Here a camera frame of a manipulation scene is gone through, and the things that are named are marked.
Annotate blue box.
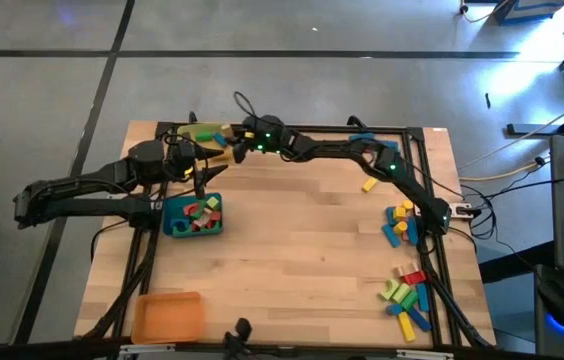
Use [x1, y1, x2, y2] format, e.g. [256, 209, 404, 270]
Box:
[491, 0, 564, 26]

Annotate black desk leg bar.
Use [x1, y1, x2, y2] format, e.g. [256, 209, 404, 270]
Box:
[505, 97, 564, 139]

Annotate orange plastic bin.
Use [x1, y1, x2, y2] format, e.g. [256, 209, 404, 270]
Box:
[130, 291, 206, 345]

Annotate black aluminium table frame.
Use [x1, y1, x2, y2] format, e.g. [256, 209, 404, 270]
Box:
[81, 119, 496, 350]

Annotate small black device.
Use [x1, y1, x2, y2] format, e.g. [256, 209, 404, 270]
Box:
[221, 317, 256, 359]

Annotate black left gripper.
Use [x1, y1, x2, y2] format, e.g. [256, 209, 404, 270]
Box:
[165, 132, 231, 201]

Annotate light green cylinder block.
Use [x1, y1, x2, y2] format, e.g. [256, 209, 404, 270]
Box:
[391, 282, 413, 304]

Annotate black rig beam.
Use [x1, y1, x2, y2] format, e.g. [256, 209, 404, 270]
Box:
[0, 337, 564, 360]

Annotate silver bracket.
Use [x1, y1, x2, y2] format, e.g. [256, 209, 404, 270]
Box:
[395, 348, 456, 360]
[117, 343, 178, 357]

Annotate blue arch block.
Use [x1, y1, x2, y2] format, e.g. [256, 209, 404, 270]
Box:
[170, 215, 193, 235]

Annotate black computer mouse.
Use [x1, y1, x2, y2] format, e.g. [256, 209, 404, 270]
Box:
[536, 279, 564, 329]

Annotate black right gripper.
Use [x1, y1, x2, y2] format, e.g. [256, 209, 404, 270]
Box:
[231, 114, 296, 165]

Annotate teal plastic bin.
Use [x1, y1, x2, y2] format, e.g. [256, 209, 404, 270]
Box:
[162, 192, 224, 239]

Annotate yellow plastic bin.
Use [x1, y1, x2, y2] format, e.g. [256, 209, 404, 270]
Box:
[168, 119, 236, 162]

